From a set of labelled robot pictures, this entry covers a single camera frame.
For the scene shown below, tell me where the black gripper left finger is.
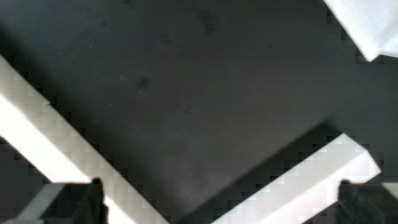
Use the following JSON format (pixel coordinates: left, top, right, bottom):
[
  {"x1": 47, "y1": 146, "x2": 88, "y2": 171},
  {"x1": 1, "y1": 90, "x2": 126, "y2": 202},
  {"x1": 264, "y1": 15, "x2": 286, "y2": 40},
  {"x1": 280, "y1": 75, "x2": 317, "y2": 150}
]
[{"x1": 12, "y1": 178, "x2": 108, "y2": 224}]

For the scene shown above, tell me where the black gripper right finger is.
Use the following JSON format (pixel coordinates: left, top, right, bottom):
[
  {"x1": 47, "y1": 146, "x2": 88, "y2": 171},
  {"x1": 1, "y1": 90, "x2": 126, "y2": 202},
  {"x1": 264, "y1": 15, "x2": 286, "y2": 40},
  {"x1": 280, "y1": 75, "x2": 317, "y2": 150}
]
[{"x1": 335, "y1": 181, "x2": 398, "y2": 224}]

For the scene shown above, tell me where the white drawer housing box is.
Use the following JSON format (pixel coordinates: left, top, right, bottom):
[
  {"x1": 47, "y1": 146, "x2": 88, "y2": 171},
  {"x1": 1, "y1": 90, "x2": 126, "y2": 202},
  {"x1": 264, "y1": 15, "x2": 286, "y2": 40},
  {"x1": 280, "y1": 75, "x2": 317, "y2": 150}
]
[{"x1": 323, "y1": 0, "x2": 398, "y2": 62}]

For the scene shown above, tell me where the white U-shaped fence frame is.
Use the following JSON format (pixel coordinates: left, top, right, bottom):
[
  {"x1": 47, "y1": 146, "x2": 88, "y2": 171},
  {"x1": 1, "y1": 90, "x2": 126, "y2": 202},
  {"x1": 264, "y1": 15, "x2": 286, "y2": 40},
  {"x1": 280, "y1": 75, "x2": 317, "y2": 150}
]
[{"x1": 0, "y1": 57, "x2": 380, "y2": 224}]

